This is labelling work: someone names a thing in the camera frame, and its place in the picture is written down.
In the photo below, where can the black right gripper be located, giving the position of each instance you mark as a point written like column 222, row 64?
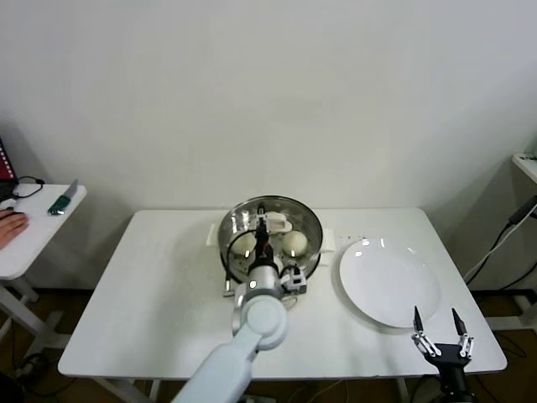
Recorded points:
column 451, row 357

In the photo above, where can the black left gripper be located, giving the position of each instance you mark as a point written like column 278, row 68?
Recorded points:
column 263, row 251

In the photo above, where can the white steamed baozi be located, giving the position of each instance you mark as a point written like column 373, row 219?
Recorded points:
column 243, row 244
column 295, row 242

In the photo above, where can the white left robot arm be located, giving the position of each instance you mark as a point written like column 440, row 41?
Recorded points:
column 260, row 323

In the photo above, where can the stainless steel steamer basket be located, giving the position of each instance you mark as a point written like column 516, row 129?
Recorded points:
column 312, row 260

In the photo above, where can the bare person hand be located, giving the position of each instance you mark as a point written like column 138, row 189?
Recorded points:
column 12, row 226

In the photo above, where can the large white plate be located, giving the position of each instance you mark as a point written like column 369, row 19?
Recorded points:
column 386, row 285

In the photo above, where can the black power adapter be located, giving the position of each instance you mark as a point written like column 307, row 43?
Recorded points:
column 522, row 211

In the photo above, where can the white side table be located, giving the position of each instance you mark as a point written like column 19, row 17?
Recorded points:
column 42, row 243

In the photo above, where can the small white device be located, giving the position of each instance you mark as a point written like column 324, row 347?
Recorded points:
column 7, row 203

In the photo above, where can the laptop with red screen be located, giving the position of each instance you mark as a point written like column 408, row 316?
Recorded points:
column 6, row 163

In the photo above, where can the white floor plug socket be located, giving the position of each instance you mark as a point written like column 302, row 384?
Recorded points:
column 26, row 369

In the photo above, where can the white metal floor frame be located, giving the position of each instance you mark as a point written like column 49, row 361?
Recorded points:
column 514, row 323

